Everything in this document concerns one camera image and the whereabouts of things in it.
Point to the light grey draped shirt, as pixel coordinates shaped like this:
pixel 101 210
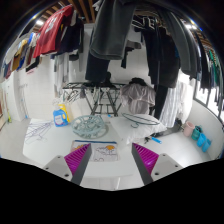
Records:
pixel 138 98

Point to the teal plastic cup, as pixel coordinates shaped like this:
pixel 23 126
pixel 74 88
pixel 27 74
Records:
pixel 196 132

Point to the red hanging t-shirt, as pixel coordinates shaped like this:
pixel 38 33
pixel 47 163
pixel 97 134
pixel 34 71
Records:
pixel 50 33

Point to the black folding drying rack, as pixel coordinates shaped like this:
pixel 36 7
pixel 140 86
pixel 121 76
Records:
pixel 101 99

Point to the white printed towel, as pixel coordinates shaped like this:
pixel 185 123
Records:
pixel 102 151

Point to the yellow hanging shirt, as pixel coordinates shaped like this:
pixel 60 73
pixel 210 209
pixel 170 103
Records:
pixel 17 55

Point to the blue clothes peg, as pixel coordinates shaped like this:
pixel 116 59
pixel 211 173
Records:
pixel 156 140

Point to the white striped hanging shirt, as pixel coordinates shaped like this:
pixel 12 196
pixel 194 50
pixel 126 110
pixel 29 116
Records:
pixel 174 107

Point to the black hanging trousers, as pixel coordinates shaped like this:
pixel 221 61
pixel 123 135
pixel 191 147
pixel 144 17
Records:
pixel 163 61

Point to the dark grey hanging coat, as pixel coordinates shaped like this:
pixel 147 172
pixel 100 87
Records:
pixel 185 43

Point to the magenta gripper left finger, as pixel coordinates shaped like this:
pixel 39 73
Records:
pixel 77 162

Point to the blue plastic cup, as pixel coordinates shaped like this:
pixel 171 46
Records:
pixel 203 142

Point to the dark wire hanger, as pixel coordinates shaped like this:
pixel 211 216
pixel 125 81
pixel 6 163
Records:
pixel 139 120

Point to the grey hanging sweater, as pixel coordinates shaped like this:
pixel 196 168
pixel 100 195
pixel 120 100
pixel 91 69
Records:
pixel 111 29

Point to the pile of wire hangers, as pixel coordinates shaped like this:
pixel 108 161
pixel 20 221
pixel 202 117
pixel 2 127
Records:
pixel 37 131

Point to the round grey clip hanger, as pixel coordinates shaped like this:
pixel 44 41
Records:
pixel 89 126

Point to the pink plastic cup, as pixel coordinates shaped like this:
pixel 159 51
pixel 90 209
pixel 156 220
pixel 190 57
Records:
pixel 188 129

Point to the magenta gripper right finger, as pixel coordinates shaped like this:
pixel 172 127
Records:
pixel 145 160

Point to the yellow detergent bottle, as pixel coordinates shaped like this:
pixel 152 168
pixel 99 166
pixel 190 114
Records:
pixel 63 107

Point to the dark navy hanging shirt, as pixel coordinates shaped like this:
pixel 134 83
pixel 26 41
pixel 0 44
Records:
pixel 73 38

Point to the blue detergent bottle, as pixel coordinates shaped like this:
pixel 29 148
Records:
pixel 60 118

